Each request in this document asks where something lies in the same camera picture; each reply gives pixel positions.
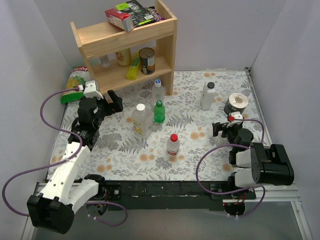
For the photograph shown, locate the purple snack packet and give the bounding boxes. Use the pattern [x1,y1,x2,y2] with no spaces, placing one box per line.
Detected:
[146,6,165,22]

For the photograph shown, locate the square clear bottle white cap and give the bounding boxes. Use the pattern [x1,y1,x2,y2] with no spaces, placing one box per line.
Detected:
[131,103,154,139]

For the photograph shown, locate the green plastic bottle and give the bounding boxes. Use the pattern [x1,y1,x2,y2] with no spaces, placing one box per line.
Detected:
[153,100,166,123]

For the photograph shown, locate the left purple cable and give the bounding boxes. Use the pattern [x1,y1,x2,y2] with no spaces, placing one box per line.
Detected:
[2,86,129,227]

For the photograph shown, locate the red bottle cap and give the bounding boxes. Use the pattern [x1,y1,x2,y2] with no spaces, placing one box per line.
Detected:
[170,134,178,142]

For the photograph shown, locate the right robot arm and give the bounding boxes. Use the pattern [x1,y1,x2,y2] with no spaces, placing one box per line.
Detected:
[212,122,295,199]

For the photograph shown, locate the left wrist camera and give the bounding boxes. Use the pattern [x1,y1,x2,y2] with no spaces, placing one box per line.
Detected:
[77,80,104,100]

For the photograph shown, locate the yellow bottle on shelf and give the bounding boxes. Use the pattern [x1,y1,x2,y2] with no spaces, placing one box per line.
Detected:
[126,52,141,81]

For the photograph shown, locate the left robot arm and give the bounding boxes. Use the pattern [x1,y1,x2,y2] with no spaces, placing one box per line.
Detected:
[26,90,123,234]

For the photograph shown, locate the tin can on shelf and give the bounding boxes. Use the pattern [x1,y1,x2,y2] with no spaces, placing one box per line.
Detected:
[138,47,156,75]

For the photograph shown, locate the clear bottle blue white cap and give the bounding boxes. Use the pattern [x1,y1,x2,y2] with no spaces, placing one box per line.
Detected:
[151,79,165,105]

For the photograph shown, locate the wooden two-tier shelf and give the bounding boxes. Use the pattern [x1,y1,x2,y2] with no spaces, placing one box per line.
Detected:
[70,0,178,96]

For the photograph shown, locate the white bottle black cap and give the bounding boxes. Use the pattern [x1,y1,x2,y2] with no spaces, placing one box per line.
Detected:
[200,81,216,111]

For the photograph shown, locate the floral table mat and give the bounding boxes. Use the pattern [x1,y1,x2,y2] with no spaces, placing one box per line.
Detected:
[47,70,274,183]

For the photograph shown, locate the clear bottle red label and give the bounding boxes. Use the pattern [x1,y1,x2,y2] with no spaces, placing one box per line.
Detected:
[166,136,180,156]

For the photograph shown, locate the small clear bottle on shelf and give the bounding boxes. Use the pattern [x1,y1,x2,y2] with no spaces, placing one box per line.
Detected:
[99,55,110,68]

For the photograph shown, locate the green chips bag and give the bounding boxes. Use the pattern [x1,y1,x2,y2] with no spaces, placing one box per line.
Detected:
[60,65,92,104]

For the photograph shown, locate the black green box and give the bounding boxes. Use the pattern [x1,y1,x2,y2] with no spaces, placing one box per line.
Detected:
[115,0,156,28]

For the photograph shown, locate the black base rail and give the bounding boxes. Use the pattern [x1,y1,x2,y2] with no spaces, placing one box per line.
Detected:
[88,180,256,211]

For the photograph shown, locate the red white carton box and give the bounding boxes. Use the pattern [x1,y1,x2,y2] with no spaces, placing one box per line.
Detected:
[105,8,135,32]

